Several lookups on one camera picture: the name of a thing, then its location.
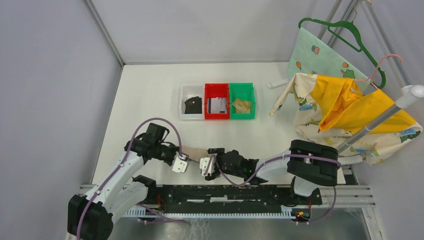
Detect pink clothes hanger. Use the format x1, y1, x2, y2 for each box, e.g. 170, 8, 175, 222
355, 53, 404, 92

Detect gold card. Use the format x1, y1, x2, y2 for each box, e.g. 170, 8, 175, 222
231, 98, 251, 114

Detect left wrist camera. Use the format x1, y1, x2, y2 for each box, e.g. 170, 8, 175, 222
171, 152, 188, 174

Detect black cards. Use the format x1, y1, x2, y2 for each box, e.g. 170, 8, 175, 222
184, 96, 203, 115

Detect beige card holder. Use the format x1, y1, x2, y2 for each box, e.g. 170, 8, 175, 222
182, 145, 210, 163

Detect green clothes hanger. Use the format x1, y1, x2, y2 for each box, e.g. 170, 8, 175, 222
298, 17, 387, 89

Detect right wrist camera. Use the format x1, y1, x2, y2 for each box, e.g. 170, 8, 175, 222
199, 155, 216, 177

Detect green plastic bin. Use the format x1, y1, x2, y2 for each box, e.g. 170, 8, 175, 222
229, 82, 257, 120

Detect metal rack pole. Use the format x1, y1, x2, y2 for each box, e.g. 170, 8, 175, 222
336, 84, 424, 153

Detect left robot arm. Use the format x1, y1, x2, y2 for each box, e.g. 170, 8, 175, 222
67, 117, 185, 240

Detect yellow cloth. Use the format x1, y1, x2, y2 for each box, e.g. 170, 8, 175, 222
309, 75, 418, 134

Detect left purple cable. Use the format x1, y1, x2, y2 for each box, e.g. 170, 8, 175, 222
76, 117, 188, 240

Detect white cards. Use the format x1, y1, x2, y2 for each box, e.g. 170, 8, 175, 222
207, 97, 228, 114

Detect red plastic bin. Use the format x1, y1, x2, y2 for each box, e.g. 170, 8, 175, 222
204, 83, 230, 120

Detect green patterned cloth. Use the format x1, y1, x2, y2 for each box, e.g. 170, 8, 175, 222
286, 28, 369, 91

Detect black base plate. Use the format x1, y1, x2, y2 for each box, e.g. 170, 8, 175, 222
141, 184, 323, 214

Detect dinosaur print cloth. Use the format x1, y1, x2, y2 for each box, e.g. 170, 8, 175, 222
269, 73, 423, 165

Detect clear plastic box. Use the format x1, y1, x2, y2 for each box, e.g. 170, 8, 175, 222
266, 78, 289, 90

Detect white cable tray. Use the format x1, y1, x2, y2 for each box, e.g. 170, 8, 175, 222
122, 205, 294, 220

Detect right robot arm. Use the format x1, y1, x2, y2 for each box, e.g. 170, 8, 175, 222
199, 139, 342, 204

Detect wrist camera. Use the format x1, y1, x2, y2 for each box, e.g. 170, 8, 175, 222
171, 152, 188, 174
199, 155, 216, 177

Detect white plastic bin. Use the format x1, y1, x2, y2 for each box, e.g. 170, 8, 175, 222
178, 84, 205, 121

